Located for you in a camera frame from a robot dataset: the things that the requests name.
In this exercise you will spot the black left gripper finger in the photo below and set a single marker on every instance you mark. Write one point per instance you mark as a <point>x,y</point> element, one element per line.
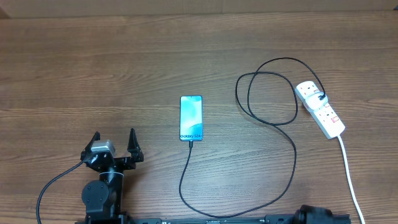
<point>87,152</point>
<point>133,147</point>

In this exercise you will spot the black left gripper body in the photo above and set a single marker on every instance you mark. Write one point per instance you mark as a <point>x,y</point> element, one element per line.
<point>122,164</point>

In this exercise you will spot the blue Galaxy smartphone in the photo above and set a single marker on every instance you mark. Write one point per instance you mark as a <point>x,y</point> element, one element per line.
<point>191,118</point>

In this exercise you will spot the white USB charger plug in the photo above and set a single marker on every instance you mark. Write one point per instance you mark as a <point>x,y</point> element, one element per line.
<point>316,101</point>

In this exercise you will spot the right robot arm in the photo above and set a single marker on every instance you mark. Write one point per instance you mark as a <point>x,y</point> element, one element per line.
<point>312,215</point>

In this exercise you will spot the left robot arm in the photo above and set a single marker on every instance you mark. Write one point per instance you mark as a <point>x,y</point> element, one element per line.
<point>103,197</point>

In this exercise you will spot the white power strip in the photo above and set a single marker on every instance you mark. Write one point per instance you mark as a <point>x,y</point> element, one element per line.
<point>326,118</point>

